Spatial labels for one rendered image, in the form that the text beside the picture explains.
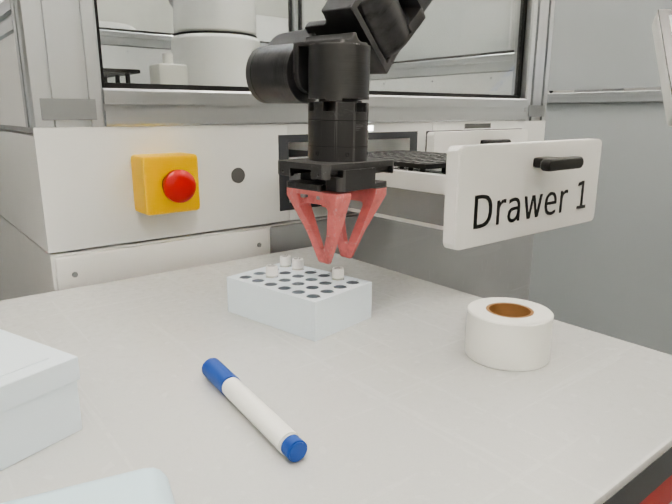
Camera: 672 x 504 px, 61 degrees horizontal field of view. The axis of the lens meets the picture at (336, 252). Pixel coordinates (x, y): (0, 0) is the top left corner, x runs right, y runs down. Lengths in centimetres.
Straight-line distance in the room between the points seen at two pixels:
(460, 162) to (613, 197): 189
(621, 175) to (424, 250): 146
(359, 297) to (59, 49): 44
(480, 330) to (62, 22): 56
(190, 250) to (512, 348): 48
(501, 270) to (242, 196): 67
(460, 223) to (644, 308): 191
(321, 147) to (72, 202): 34
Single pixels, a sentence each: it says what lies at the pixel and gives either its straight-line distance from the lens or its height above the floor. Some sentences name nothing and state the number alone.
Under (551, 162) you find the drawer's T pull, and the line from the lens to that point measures 67.
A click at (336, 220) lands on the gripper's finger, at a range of 52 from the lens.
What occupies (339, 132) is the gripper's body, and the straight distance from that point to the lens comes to 52.
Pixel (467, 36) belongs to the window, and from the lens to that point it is 117.
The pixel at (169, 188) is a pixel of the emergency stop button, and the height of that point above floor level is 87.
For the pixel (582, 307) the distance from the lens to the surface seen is 261.
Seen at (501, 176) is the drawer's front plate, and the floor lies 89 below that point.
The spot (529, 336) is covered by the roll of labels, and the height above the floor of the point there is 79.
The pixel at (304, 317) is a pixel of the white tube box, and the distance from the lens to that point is 52.
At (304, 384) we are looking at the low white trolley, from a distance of 45.
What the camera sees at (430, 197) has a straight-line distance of 65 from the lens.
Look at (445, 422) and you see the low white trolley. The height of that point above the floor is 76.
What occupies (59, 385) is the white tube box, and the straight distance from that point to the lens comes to 40.
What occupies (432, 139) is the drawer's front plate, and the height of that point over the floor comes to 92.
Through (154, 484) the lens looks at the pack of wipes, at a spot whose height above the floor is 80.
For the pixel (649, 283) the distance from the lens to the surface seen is 246.
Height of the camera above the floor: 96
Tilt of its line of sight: 14 degrees down
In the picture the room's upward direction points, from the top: straight up
